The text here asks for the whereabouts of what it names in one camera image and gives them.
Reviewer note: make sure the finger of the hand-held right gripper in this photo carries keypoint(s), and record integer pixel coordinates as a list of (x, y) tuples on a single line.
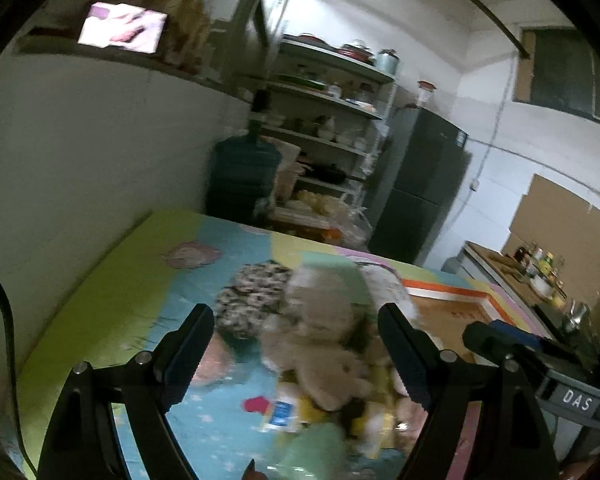
[(495, 337)]

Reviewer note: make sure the yellow soft toy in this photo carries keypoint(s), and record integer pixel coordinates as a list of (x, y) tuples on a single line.
[(380, 420)]

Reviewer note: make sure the red cooking pot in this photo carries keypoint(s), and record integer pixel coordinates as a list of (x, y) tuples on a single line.
[(355, 52)]

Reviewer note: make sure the clear bag of yellow goods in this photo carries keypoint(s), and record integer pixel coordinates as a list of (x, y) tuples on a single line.
[(320, 210)]

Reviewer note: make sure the clear bags of snacks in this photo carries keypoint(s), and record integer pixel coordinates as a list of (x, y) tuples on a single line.
[(180, 15)]

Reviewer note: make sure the row of condiment bottles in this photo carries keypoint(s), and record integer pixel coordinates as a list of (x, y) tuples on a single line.
[(540, 262)]

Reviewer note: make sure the dark floral cushion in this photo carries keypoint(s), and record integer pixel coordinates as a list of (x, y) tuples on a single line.
[(250, 300)]

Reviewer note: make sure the wooden kitchen counter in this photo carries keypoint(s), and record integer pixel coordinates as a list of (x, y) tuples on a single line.
[(485, 260)]

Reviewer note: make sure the white bowl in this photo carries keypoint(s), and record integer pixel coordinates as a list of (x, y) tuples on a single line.
[(541, 286)]

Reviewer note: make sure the dark ceiling pipe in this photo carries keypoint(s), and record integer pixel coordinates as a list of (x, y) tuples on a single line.
[(480, 2)]

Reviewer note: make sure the teal pot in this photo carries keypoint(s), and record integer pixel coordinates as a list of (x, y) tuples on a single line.
[(387, 62)]

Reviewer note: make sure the pale green cardboard box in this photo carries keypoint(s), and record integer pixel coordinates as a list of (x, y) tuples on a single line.
[(340, 272)]

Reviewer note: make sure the cream plush toy purple bow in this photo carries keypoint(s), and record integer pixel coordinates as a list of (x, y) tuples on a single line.
[(325, 365)]

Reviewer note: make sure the wall power outlet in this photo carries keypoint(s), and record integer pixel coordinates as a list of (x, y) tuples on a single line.
[(475, 185)]

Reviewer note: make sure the dark grey refrigerator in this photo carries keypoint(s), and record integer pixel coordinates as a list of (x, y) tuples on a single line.
[(415, 185)]

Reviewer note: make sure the blue water jug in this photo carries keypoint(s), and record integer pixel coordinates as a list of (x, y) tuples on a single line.
[(240, 175)]

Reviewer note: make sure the brown cardboard sheet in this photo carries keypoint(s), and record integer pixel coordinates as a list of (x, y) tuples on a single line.
[(565, 225)]

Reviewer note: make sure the pale green soft item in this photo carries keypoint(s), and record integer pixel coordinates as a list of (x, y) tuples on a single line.
[(315, 452)]

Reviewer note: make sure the metal shelf rack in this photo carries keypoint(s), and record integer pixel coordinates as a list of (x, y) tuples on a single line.
[(320, 136)]

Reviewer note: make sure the black frying pan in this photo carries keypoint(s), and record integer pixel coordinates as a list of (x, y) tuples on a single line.
[(330, 172)]

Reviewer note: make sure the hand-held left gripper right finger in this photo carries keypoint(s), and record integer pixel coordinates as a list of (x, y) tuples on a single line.
[(402, 357)]

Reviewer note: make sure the dark window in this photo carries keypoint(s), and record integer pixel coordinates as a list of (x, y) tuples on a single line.
[(565, 70)]

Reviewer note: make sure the printed cartoon bed sheet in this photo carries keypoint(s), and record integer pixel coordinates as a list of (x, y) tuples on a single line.
[(130, 285)]

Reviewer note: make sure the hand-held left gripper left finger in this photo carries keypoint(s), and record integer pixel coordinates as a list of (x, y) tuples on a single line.
[(187, 355)]

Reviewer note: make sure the white ceramic jar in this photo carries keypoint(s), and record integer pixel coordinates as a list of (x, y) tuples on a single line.
[(327, 127)]

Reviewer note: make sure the white patterned cushion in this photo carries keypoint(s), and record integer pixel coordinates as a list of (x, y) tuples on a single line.
[(390, 285)]

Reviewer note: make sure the pinkish plastic bag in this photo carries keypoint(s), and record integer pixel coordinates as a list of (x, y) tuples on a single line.
[(286, 175)]

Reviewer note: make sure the glowing wall screen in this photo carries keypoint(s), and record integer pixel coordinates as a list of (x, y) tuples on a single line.
[(122, 27)]

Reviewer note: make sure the blender jar with red lid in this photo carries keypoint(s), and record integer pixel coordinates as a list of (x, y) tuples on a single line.
[(425, 95)]

